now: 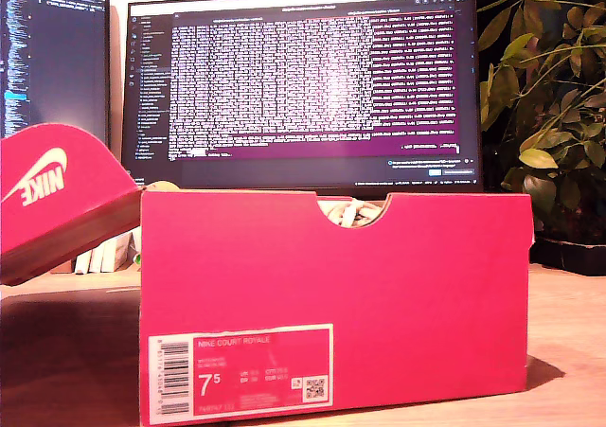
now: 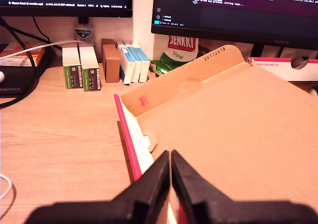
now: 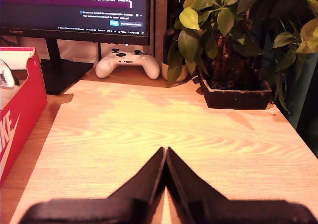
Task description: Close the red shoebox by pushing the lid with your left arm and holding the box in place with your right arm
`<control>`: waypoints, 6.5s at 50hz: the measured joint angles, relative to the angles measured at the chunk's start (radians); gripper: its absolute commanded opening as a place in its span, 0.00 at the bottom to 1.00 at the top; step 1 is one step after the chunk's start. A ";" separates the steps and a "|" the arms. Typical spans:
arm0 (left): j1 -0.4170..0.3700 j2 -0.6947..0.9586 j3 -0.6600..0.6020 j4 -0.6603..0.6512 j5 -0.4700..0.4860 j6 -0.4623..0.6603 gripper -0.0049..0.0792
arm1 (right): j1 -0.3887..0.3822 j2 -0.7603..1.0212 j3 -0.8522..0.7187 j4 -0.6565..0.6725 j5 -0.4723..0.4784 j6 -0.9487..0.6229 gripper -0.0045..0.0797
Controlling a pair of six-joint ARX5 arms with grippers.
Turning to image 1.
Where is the computer monitor with code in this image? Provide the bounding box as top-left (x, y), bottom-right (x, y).
top-left (0, 0), bottom-right (112, 150)

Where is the black plant tray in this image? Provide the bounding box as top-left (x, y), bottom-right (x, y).
top-left (528, 233), bottom-right (606, 277)

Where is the green leafy houseplant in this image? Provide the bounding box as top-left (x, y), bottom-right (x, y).
top-left (476, 0), bottom-right (606, 240)

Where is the wide computer monitor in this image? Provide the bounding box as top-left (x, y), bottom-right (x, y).
top-left (120, 0), bottom-right (486, 199)

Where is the white laced sneaker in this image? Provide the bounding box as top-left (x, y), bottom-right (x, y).
top-left (316, 198), bottom-right (391, 230)

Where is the red Nike shoebox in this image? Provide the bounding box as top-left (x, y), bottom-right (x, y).
top-left (0, 122), bottom-right (534, 427)

